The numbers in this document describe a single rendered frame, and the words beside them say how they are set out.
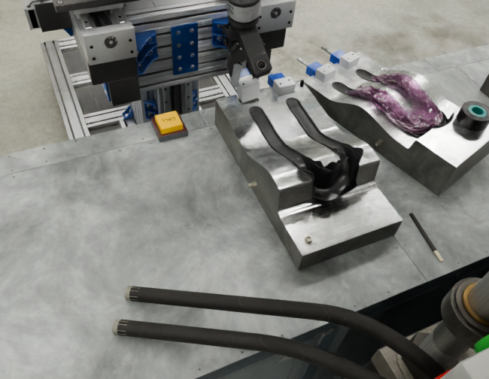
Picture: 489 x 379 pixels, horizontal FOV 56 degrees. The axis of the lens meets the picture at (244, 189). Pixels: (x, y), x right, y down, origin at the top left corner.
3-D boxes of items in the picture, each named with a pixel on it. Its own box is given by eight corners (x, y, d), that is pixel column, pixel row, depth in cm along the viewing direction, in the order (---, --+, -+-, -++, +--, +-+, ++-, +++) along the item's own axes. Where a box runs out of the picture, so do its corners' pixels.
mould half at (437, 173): (299, 95, 140) (305, 64, 131) (354, 65, 152) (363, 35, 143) (438, 196, 117) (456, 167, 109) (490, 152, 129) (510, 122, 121)
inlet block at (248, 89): (223, 69, 127) (223, 55, 122) (240, 64, 128) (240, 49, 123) (242, 103, 121) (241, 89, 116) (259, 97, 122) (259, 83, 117)
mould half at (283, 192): (214, 124, 129) (215, 85, 118) (296, 104, 137) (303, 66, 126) (298, 271, 101) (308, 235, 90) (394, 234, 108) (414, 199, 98)
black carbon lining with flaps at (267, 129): (244, 114, 122) (247, 85, 115) (297, 101, 127) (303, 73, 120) (307, 212, 102) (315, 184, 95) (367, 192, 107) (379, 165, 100)
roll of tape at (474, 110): (466, 133, 117) (472, 122, 114) (450, 113, 122) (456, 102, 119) (493, 129, 119) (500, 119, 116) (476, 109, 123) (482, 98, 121)
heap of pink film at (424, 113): (340, 95, 131) (346, 72, 126) (378, 73, 140) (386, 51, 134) (414, 147, 120) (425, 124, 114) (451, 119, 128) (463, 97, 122)
